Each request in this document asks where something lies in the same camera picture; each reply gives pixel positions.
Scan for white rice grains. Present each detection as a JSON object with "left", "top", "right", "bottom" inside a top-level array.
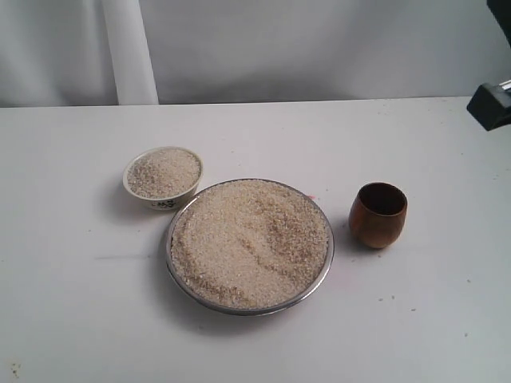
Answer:
[{"left": 125, "top": 147, "right": 202, "bottom": 199}]

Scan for rice in metal tray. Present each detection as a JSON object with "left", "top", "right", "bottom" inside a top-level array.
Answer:
[{"left": 170, "top": 181, "right": 331, "bottom": 310}]

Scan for round metal tray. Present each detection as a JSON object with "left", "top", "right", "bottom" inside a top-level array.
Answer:
[{"left": 164, "top": 179, "right": 335, "bottom": 317}]

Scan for brown wooden cup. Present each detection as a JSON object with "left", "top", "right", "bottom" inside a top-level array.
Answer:
[{"left": 348, "top": 182, "right": 408, "bottom": 250}]

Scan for white backdrop curtain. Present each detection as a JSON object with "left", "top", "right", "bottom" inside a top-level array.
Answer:
[{"left": 1, "top": 1, "right": 510, "bottom": 107}]

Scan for cream ceramic rice bowl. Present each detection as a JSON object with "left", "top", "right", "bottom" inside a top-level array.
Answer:
[{"left": 122, "top": 146, "right": 204, "bottom": 211}]

